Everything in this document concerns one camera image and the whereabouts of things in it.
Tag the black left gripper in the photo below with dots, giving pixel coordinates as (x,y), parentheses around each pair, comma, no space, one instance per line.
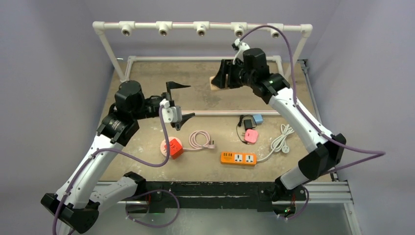
(169,86)

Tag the beige cube socket adapter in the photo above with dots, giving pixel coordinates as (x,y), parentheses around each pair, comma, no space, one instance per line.
(212,86)

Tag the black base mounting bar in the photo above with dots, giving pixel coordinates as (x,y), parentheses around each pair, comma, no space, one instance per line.
(259,196)

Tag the aluminium rail frame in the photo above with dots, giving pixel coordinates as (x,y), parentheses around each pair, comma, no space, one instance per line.
(330,210)

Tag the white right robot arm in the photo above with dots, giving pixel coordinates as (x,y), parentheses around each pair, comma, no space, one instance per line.
(321,144)

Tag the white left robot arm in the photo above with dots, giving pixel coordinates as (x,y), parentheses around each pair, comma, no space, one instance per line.
(76,206)

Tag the blue square charger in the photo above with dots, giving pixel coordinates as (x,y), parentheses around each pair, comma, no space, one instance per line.
(258,119)

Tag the pink square charger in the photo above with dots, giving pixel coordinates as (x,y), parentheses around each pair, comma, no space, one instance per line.
(250,136)

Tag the white PVC pipe frame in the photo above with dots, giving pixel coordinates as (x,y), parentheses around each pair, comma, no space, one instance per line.
(240,30)

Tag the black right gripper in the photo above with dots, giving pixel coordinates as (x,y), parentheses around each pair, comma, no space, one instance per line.
(231,75)

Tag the black charger adapter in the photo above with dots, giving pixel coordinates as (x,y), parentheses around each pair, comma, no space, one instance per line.
(248,122)

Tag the orange power strip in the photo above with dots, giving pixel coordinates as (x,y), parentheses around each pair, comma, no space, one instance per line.
(277,145)

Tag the red cube socket adapter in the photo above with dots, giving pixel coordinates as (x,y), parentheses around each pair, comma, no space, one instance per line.
(176,148)

